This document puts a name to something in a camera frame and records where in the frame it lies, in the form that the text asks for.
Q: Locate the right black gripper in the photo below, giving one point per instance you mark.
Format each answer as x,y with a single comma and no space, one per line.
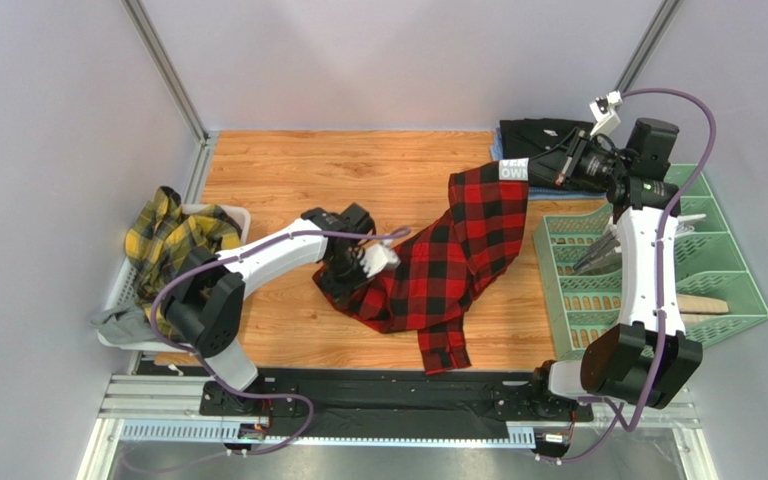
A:
562,167

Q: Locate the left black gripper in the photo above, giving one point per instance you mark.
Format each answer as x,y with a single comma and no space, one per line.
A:
341,294

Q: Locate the red black plaid shirt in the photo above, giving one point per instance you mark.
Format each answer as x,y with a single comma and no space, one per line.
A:
445,267

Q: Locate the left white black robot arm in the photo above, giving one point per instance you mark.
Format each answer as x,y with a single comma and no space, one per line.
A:
204,302

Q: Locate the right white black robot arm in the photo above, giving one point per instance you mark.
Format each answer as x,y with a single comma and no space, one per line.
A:
646,356

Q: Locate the white paper stack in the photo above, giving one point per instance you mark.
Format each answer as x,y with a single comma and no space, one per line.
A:
604,255

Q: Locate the folded black shirt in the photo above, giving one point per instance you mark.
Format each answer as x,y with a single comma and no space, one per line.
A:
528,137

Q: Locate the green file organizer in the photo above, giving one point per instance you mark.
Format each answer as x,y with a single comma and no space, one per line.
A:
708,264

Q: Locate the wooden block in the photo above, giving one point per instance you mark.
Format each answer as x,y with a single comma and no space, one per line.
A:
693,304

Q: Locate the yellow plaid shirt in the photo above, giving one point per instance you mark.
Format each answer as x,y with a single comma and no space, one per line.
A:
159,241

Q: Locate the white plastic basket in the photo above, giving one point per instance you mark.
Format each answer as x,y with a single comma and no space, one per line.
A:
124,291

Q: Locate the grey shirt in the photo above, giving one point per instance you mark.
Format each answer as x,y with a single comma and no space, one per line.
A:
121,323

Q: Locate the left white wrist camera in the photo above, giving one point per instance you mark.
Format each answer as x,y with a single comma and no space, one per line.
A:
378,258

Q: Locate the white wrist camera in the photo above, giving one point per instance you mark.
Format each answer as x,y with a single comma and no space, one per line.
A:
378,258
604,111

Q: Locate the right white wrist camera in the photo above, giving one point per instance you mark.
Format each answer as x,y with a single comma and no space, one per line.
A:
604,111

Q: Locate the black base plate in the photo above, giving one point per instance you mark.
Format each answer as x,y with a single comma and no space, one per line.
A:
392,404

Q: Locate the right aluminium corner post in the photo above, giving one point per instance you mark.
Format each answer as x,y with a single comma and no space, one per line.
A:
647,44

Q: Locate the aluminium corner post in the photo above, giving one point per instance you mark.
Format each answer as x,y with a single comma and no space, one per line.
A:
647,44
151,39

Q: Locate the left aluminium corner post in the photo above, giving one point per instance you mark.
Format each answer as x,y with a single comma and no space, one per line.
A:
151,39

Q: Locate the aluminium rail frame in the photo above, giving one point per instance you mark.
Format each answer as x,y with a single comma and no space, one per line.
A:
154,408

